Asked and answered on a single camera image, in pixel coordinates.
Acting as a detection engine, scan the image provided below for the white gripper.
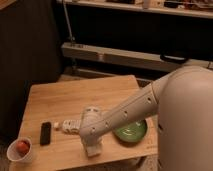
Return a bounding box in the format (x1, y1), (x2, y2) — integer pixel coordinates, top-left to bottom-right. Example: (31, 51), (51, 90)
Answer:
(80, 134), (102, 157)

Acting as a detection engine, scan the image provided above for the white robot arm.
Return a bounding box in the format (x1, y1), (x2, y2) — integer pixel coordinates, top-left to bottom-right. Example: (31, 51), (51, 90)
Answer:
(80, 66), (213, 171)

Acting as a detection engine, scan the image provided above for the white plastic bottle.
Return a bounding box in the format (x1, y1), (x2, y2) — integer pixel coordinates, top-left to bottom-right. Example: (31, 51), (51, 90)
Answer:
(53, 119), (81, 134)

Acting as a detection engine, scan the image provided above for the wooden table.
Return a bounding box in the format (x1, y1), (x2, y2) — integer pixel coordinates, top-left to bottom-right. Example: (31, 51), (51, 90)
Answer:
(10, 75), (157, 171)

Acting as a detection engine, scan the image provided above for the black rectangular remote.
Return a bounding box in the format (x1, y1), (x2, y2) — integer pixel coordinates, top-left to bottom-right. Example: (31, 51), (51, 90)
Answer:
(40, 122), (51, 145)

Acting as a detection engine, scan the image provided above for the red apple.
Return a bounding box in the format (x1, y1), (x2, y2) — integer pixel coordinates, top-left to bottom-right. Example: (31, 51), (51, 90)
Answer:
(16, 141), (30, 155)

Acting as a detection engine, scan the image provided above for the white paper cup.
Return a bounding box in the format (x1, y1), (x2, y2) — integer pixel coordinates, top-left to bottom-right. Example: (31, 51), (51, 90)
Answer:
(6, 137), (34, 163)

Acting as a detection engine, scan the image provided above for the grey metal shelf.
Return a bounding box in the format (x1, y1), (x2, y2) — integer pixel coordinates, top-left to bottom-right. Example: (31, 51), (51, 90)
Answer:
(61, 42), (213, 72)

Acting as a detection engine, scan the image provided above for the metal pole stand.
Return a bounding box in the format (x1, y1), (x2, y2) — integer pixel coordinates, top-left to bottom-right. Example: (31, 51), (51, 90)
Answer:
(62, 0), (76, 46)

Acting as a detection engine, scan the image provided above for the upper wooden shelf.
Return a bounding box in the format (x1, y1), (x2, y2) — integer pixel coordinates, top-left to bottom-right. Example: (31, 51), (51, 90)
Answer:
(56, 0), (213, 19)

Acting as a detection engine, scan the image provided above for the black handle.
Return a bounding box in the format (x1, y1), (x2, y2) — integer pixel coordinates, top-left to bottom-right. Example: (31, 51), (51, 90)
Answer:
(160, 54), (189, 64)

